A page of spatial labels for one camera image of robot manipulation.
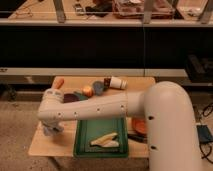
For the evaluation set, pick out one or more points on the orange bowl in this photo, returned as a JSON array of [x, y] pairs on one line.
[[139, 125]]

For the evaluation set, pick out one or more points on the white spice bottle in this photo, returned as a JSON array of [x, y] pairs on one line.
[[115, 82]]

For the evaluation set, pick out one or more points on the yellow red apple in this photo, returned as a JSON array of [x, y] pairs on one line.
[[88, 91]]

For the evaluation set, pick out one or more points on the green plastic tray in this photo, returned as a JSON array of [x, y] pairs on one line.
[[89, 130]]

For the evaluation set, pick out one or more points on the orange carrot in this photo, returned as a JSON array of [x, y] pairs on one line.
[[57, 84]]

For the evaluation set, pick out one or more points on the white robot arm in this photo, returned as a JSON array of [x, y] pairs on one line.
[[172, 134]]

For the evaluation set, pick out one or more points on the white grey towel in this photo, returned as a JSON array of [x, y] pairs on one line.
[[50, 130]]

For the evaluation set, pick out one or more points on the purple bowl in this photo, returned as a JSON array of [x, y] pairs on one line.
[[70, 97]]

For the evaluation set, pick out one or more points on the yellow banana peel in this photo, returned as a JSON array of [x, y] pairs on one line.
[[106, 141]]

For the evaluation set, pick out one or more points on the wooden table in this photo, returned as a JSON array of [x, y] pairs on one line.
[[62, 144]]

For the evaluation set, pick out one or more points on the black foot pedal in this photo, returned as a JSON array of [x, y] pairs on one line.
[[204, 134]]

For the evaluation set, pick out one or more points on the black handled tool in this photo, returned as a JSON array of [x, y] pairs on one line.
[[137, 138]]

